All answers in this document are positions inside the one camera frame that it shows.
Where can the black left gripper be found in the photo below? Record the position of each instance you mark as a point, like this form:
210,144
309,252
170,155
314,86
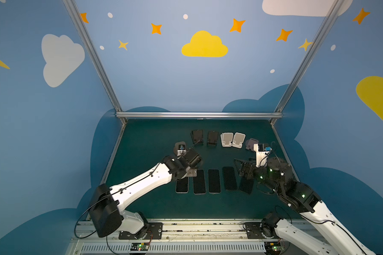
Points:
193,158

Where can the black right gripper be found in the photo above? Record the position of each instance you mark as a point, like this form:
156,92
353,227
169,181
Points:
248,169

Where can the black phone front stand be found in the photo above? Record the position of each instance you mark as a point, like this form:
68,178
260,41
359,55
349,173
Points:
246,185

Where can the black phone stand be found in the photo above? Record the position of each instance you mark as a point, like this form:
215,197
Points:
212,138
197,137
229,178
246,185

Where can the pink-edged phone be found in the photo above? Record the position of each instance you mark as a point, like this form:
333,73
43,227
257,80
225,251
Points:
199,183

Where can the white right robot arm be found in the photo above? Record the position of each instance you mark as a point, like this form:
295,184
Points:
277,175

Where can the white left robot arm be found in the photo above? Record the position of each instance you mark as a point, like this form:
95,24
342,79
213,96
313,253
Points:
108,204

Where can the wooden round phone stand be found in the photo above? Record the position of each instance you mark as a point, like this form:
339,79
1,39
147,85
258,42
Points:
176,146

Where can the black phone stand back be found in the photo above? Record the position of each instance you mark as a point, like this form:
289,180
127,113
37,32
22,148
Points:
212,138

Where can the white folding phone stand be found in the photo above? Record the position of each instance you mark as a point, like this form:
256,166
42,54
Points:
238,140

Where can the white phone stand middle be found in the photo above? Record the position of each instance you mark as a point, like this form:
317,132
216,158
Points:
227,139

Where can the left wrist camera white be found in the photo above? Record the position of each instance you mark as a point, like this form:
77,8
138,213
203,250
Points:
182,150

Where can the aluminium right frame post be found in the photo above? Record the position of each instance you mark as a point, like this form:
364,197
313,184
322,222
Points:
321,34

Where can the aluminium frame post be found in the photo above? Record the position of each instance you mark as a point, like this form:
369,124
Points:
321,34
80,26

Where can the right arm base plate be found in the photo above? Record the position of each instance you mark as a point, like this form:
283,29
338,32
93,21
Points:
259,230

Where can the aluminium back frame bar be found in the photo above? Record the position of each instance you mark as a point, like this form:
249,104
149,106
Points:
198,115

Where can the aluminium front rail assembly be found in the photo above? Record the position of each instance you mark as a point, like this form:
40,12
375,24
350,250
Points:
189,237

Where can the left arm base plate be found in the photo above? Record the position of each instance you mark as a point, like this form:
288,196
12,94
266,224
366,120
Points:
149,231

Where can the aluminium left frame post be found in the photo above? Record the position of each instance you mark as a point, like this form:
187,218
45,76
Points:
80,26

